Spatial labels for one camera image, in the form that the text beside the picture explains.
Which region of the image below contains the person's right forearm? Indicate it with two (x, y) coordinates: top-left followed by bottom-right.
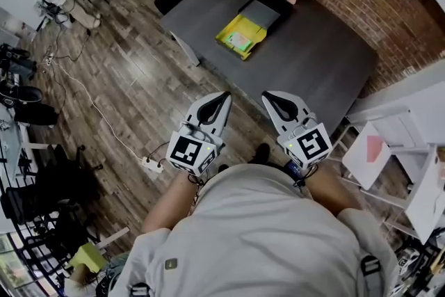
(301, 166), (363, 217)

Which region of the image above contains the yellow tray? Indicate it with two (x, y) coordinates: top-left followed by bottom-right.
(214, 0), (293, 63)

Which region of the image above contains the small green box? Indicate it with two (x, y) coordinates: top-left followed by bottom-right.
(224, 31), (253, 53)

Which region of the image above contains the white table leg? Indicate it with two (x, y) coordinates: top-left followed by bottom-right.
(169, 30), (202, 67)

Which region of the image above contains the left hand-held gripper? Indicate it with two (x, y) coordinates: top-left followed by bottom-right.
(165, 90), (234, 177)

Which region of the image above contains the person's left forearm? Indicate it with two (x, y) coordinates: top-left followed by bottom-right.
(141, 172), (205, 234)

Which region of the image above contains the person's light grey shirt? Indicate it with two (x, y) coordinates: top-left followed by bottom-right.
(111, 163), (399, 297)

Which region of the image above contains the person's black shoe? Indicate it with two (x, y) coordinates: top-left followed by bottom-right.
(248, 143), (272, 165)

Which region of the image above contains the white extension cable with strip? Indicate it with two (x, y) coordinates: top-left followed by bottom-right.
(44, 54), (165, 174)

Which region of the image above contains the black floor cable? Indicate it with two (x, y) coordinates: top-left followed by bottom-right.
(48, 20), (92, 63)

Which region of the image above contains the black mesh chair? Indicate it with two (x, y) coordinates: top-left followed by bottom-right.
(0, 144), (105, 255)

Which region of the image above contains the black wrist cord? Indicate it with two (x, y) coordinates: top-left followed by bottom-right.
(293, 165), (319, 189)
(187, 172), (207, 206)

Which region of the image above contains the yellow-green plastic block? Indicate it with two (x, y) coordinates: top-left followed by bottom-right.
(67, 241), (108, 274)

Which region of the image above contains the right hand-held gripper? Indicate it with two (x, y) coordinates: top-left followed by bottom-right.
(261, 90), (333, 172)

